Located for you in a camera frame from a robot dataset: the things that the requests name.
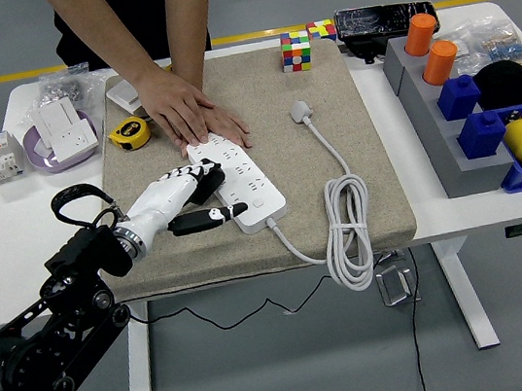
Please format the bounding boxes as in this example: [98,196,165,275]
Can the black cloth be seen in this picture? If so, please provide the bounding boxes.
[470,56,522,114]

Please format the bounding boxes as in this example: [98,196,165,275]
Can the yellow tape measure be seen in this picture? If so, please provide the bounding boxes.
[104,114,155,155]

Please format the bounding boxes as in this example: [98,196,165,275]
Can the blue block with knob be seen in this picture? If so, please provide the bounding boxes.
[454,108,511,162]
[434,72,485,124]

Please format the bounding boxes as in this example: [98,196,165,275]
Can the grey-brown mat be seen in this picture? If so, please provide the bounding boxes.
[75,28,423,305]

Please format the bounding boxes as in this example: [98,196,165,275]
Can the black plug adapter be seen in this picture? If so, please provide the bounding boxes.
[186,165,231,207]

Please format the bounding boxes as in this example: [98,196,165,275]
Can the grey stepped block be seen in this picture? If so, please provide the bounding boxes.
[377,21,521,208]

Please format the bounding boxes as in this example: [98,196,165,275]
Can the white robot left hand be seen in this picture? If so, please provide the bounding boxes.
[112,153,254,254]

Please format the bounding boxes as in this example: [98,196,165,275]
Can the person's right hand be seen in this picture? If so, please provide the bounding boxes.
[128,57,223,155]

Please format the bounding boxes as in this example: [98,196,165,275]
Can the clear bag of parts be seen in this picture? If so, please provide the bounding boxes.
[436,11,522,84]

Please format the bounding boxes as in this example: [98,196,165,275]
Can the purple bowl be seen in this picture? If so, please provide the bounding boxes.
[17,105,107,178]

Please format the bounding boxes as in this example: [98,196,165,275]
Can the orange cylinder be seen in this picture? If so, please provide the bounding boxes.
[417,38,463,89]
[400,10,442,59]

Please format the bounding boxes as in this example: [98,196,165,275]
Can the person's left hand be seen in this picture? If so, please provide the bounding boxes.
[174,98,254,160]

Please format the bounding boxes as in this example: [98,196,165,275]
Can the black floor cable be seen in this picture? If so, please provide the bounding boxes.
[398,246,437,391]

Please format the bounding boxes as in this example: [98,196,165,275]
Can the white table leg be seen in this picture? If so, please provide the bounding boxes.
[431,234,502,355]
[112,300,161,391]

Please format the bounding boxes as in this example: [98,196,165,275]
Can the white switch panel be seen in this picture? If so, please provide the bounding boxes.
[27,95,83,145]

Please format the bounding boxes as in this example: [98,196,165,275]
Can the white wall switch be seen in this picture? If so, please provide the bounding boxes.
[103,75,146,116]

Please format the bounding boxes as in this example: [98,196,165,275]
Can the white power strip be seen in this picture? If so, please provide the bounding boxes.
[183,123,292,243]

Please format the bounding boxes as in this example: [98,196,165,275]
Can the clear acrylic block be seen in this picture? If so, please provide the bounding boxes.
[371,247,407,266]
[373,261,423,309]

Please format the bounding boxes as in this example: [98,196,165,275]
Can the colourful puzzle cube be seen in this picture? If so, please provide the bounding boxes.
[277,28,316,75]
[304,18,339,46]

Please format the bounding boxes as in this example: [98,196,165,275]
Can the clear bag of screws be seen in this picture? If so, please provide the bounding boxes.
[11,58,112,129]

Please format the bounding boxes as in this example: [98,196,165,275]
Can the white wall socket panel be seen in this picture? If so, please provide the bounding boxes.
[48,119,103,164]

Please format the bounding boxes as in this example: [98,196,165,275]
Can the white power cord with plug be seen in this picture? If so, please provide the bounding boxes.
[247,91,384,303]

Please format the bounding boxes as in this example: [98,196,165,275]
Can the thin black adapter cord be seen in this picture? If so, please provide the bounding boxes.
[121,253,405,345]

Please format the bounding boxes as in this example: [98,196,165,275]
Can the black plastic-wrapped box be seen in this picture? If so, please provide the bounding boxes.
[331,0,442,50]

